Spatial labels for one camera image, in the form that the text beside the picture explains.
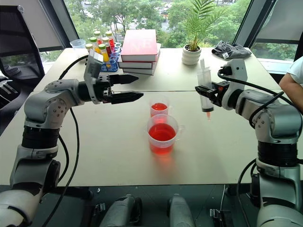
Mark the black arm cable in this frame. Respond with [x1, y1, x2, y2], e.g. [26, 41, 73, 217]
[236, 157, 258, 227]
[42, 53, 91, 227]
[217, 67, 294, 129]

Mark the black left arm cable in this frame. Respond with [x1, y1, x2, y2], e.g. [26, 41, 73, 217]
[42, 53, 91, 227]

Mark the empty clear plastic cup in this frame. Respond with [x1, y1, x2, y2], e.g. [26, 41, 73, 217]
[70, 39, 86, 58]

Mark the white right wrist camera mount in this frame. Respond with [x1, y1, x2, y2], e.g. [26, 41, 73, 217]
[222, 59, 248, 111]

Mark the clear plastic syringe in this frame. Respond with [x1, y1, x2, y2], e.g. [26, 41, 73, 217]
[196, 58, 215, 121]

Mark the green capped yellow liquid bottle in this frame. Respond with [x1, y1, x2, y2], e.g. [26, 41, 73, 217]
[98, 44, 111, 68]

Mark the small clear cup red liquid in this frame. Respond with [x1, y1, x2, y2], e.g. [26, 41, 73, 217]
[149, 95, 172, 118]

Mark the green capped orange liquid bottle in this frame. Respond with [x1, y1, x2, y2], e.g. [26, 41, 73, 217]
[89, 36, 101, 54]

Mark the person in white shirt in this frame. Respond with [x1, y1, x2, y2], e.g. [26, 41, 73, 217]
[278, 56, 303, 92]

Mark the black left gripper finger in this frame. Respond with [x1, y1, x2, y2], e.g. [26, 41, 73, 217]
[109, 73, 140, 86]
[110, 91, 144, 105]

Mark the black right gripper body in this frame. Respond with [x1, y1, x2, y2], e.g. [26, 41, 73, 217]
[211, 80, 231, 107]

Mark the grey rounded shape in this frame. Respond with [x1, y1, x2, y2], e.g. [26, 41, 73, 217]
[98, 194, 143, 227]
[166, 193, 196, 227]

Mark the black window frame post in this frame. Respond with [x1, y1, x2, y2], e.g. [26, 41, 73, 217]
[46, 0, 80, 49]
[232, 0, 276, 45]

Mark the blue test tube rack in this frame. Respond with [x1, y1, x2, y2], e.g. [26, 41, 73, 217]
[100, 43, 122, 72]

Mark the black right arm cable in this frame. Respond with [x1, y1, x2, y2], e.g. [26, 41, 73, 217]
[236, 157, 258, 227]
[217, 67, 294, 129]

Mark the crumpled grey cloth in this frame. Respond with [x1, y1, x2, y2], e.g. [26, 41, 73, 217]
[211, 40, 252, 60]

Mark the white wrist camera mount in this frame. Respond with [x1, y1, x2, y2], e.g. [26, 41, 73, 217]
[222, 59, 248, 111]
[83, 48, 104, 105]

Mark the black office chair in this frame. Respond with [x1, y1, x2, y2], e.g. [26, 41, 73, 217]
[0, 5, 46, 83]

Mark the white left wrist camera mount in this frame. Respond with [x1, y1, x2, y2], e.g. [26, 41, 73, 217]
[83, 48, 104, 105]

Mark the large clear cup red liquid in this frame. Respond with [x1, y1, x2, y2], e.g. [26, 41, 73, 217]
[146, 114, 186, 155]

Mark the thick red book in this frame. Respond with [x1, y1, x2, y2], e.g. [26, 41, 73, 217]
[120, 29, 158, 63]

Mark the palm plant in white pot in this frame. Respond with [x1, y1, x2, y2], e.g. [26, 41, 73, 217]
[181, 0, 228, 66]

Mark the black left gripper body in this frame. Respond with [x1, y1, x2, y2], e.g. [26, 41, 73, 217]
[95, 74, 113, 105]

